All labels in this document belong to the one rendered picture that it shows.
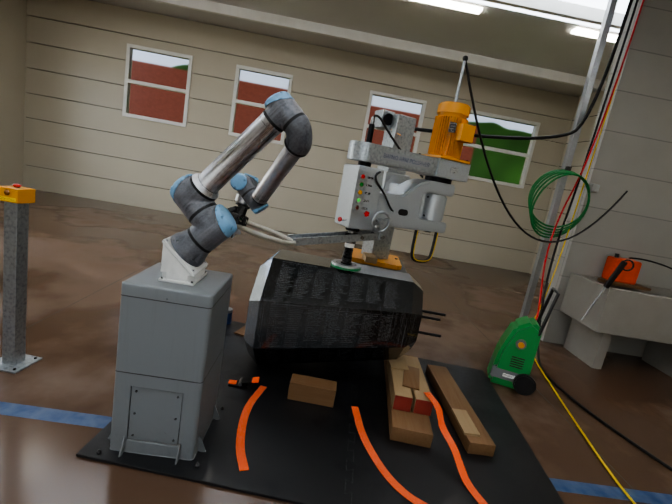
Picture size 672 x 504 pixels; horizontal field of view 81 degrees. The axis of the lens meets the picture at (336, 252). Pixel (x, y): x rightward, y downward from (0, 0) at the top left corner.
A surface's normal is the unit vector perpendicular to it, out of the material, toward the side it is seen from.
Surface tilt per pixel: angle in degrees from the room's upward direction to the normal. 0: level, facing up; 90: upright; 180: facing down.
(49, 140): 90
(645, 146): 90
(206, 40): 90
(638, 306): 90
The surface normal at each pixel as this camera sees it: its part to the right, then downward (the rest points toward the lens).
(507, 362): -0.33, 0.13
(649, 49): 0.02, 0.20
